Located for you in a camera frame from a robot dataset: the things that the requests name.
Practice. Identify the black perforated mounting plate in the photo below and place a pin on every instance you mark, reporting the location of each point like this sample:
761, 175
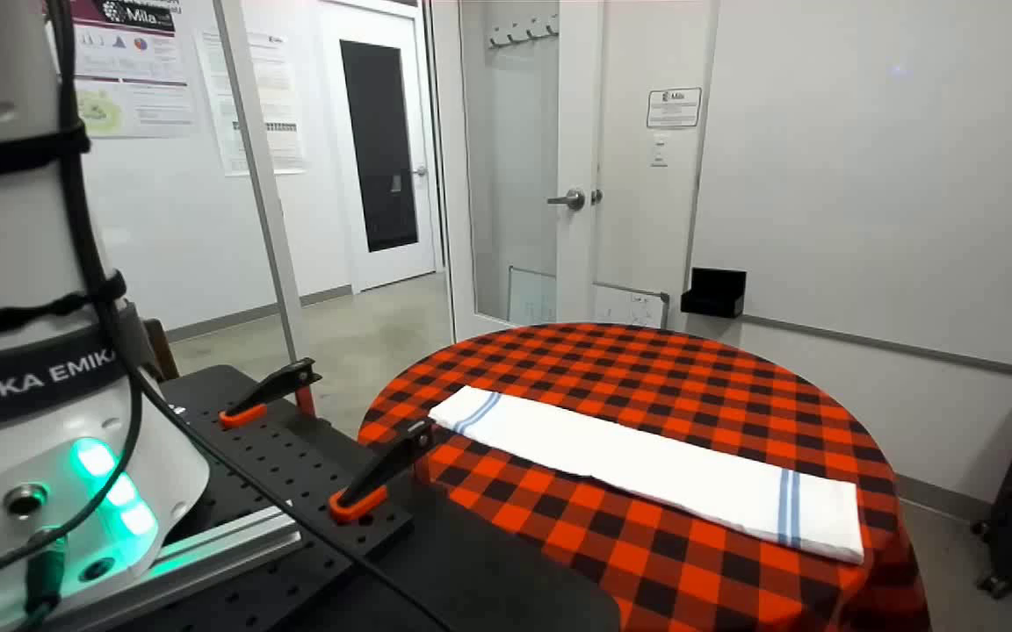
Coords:
283, 449

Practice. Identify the white paper wall poster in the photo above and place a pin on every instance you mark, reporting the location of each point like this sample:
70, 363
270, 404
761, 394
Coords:
283, 116

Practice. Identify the colourful wall poster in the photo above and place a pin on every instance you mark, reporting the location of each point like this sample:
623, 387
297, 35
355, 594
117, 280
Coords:
131, 71

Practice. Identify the large wall whiteboard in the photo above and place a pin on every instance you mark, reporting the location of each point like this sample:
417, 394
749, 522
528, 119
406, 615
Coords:
878, 175

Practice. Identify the grey metal frame post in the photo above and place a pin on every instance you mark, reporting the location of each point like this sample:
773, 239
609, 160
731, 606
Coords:
280, 256

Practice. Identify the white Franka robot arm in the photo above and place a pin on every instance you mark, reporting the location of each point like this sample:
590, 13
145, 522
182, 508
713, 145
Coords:
16, 234

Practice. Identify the small white wall notice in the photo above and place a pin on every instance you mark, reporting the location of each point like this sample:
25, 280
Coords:
658, 151

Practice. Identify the white door with glass pane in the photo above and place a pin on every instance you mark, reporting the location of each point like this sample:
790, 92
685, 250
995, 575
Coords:
576, 116

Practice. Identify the red black plaid tablecloth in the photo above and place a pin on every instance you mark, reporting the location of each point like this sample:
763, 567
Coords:
692, 387

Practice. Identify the wall coat hook rack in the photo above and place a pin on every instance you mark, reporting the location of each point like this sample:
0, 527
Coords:
523, 33

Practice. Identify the white door with dark window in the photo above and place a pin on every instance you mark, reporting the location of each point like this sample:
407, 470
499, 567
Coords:
396, 268

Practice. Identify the small leaning whiteboard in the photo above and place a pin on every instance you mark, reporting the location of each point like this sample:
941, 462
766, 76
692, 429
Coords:
631, 305

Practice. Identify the black clamp with orange tips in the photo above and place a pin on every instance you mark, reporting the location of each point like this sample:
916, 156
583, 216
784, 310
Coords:
385, 469
280, 385

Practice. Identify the white towel with blue stripes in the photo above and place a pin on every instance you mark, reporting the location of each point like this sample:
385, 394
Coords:
649, 469

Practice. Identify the white printed wall sign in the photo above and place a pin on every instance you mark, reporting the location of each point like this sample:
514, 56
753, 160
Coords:
672, 109

